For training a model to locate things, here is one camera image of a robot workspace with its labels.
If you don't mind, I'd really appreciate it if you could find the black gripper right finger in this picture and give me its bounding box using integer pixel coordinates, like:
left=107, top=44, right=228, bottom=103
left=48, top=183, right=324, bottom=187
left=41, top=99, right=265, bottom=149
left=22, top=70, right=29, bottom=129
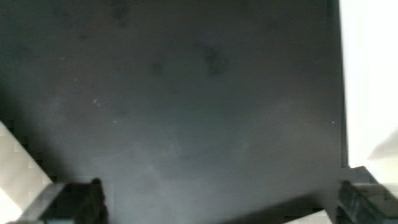
left=336, top=166, right=398, bottom=224

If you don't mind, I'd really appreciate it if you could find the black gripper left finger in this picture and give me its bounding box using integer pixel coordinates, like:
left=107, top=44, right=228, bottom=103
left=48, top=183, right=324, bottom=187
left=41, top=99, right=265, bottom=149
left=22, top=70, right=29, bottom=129
left=16, top=177, right=110, bottom=224

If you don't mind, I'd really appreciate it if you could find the white drawer cabinet frame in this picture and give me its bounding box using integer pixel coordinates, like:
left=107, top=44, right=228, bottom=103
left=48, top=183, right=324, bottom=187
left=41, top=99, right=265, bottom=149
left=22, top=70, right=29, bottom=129
left=340, top=0, right=398, bottom=183

